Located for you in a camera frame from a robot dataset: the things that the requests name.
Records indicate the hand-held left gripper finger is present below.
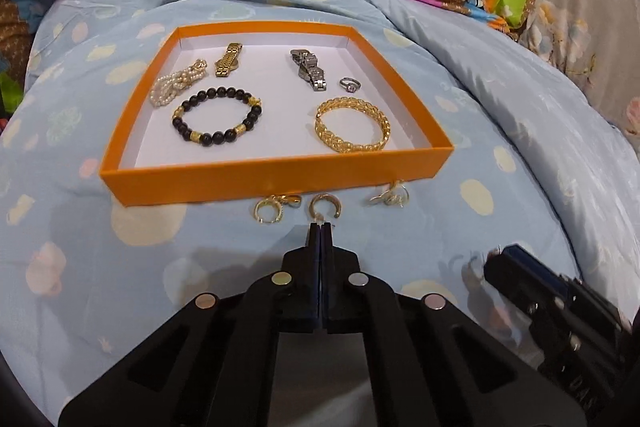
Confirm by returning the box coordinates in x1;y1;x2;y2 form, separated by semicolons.
59;222;321;427
320;225;587;427

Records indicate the gold hoop earring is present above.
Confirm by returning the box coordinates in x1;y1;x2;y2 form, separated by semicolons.
369;181;411;208
254;194;302;225
307;193;343;224

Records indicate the gold watch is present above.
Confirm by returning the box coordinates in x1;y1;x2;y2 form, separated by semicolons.
214;43;244;78

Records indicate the light blue printed quilt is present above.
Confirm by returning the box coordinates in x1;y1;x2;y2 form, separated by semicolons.
0;0;640;427

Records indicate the pearl bracelet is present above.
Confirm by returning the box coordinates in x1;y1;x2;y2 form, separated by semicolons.
149;58;208;108

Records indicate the gold bangle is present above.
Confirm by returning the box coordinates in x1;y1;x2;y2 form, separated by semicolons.
314;97;391;154

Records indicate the silver watch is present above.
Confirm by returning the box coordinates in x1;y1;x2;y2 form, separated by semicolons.
290;48;329;92

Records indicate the grey floral sheet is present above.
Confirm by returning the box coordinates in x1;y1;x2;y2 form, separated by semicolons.
520;0;640;142

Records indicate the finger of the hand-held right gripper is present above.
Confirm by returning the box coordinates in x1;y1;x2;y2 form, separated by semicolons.
482;249;540;324
502;245;577;295

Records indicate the orange shallow box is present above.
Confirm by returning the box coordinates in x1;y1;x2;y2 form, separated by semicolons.
98;24;455;208

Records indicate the black bead bracelet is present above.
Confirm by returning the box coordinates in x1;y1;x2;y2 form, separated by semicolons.
171;87;264;146

